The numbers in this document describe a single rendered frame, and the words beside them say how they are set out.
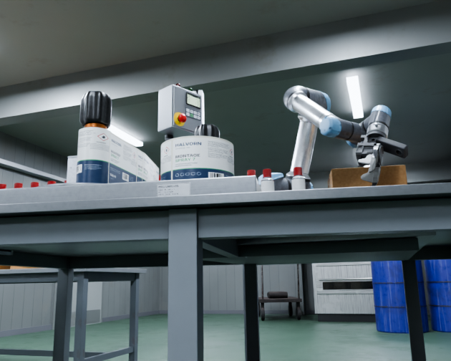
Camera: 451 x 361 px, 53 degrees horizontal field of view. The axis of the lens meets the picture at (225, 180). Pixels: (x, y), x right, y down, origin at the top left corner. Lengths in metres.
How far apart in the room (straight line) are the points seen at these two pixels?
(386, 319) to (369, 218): 5.54
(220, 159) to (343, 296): 6.96
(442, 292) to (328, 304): 2.15
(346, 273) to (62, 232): 7.18
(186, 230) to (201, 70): 3.53
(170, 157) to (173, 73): 3.35
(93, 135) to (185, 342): 0.60
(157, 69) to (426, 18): 2.42
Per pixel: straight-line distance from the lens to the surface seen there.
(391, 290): 6.37
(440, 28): 4.17
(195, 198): 0.90
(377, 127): 1.73
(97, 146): 1.24
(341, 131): 1.76
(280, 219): 0.91
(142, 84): 4.62
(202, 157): 1.15
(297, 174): 1.74
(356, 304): 8.01
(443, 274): 6.59
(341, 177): 1.96
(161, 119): 1.94
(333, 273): 8.03
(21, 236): 1.08
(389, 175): 1.99
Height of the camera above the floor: 0.66
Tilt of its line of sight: 13 degrees up
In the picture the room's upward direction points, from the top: 1 degrees counter-clockwise
